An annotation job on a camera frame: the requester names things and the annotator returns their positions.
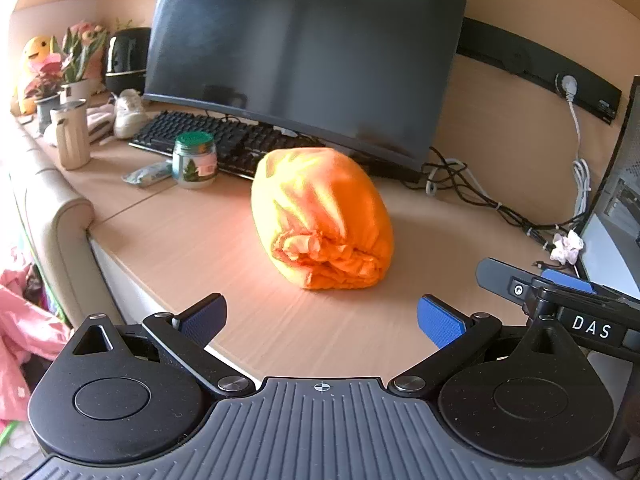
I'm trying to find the black curved computer monitor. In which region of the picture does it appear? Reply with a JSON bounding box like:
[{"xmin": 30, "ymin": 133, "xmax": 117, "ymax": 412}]
[{"xmin": 144, "ymin": 0, "xmax": 473, "ymax": 183}]

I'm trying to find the black rounded appliance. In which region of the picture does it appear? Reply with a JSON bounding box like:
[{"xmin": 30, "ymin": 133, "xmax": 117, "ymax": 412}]
[{"xmin": 104, "ymin": 27, "xmax": 152, "ymax": 95}]

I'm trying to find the white sneaker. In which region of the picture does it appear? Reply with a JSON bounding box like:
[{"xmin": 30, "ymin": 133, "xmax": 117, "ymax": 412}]
[{"xmin": 112, "ymin": 89, "xmax": 149, "ymax": 140}]

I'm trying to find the beige lidded jug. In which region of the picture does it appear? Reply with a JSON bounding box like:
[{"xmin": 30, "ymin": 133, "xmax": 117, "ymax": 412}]
[{"xmin": 50, "ymin": 100, "xmax": 92, "ymax": 171}]

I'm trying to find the white quilted mattress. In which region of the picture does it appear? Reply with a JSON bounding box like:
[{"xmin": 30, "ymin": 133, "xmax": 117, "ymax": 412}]
[{"xmin": 0, "ymin": 420, "xmax": 43, "ymax": 480}]

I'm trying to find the crumpled white tissue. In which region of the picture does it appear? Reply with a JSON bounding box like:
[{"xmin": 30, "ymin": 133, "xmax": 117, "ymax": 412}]
[{"xmin": 550, "ymin": 230, "xmax": 585, "ymax": 265}]

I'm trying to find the white plug with cable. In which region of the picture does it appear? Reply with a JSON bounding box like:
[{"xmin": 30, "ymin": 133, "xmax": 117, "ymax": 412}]
[{"xmin": 555, "ymin": 74, "xmax": 593, "ymax": 221}]

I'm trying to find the pink flower bouquet in vase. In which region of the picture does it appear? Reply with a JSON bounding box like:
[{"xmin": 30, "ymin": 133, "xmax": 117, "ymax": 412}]
[{"xmin": 59, "ymin": 20, "xmax": 110, "ymax": 106}]

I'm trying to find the black wall power strip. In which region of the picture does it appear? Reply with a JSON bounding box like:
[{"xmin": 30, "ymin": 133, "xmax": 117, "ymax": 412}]
[{"xmin": 457, "ymin": 17, "xmax": 623, "ymax": 126}]

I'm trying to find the pale pink small cloth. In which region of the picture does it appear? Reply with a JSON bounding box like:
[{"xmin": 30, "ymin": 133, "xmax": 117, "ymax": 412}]
[{"xmin": 86, "ymin": 105, "xmax": 118, "ymax": 143}]

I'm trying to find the black keyboard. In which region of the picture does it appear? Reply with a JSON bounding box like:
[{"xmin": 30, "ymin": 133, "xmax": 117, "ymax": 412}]
[{"xmin": 129, "ymin": 111, "xmax": 321, "ymax": 181}]

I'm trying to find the yellow smiling plush toy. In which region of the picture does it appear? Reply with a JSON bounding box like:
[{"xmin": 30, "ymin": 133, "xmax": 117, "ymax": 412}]
[{"xmin": 17, "ymin": 35, "xmax": 56, "ymax": 113}]

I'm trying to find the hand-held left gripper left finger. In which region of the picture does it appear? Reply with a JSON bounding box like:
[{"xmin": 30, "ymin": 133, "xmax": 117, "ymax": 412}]
[{"xmin": 65, "ymin": 292, "xmax": 256, "ymax": 401}]

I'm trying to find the glass jar with green lid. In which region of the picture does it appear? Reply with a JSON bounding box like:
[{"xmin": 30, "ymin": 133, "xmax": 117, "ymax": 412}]
[{"xmin": 171, "ymin": 131, "xmax": 219, "ymax": 190}]

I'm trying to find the red leaf potted plant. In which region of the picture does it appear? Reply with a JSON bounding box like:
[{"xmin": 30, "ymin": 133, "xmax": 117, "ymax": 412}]
[{"xmin": 25, "ymin": 62, "xmax": 63, "ymax": 133}]

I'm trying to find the white computer case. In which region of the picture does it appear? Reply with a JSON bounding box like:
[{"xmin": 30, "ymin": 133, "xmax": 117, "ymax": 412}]
[{"xmin": 575, "ymin": 75, "xmax": 640, "ymax": 291}]

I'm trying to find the orange pumpkin costume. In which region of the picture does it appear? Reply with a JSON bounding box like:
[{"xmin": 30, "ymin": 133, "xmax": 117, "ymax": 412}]
[{"xmin": 250, "ymin": 147, "xmax": 395, "ymax": 292}]

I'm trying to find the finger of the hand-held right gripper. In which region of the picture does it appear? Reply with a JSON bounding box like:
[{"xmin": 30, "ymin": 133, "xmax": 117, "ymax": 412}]
[
  {"xmin": 475, "ymin": 258, "xmax": 547, "ymax": 317},
  {"xmin": 542, "ymin": 269, "xmax": 598, "ymax": 295}
]

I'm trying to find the green snack packet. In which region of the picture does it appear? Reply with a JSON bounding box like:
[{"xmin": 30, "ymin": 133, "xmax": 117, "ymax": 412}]
[{"xmin": 122, "ymin": 160, "xmax": 176, "ymax": 190}]

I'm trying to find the beige padded bed frame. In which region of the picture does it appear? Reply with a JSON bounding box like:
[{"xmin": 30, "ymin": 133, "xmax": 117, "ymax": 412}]
[{"xmin": 7, "ymin": 110, "xmax": 126, "ymax": 331}]

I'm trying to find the black cable bundle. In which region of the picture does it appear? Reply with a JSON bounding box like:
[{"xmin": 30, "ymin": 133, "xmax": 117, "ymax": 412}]
[{"xmin": 420, "ymin": 147, "xmax": 596, "ymax": 261}]

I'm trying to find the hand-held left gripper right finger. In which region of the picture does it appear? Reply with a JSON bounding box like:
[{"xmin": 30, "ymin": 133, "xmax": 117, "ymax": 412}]
[{"xmin": 387, "ymin": 294, "xmax": 576, "ymax": 401}]

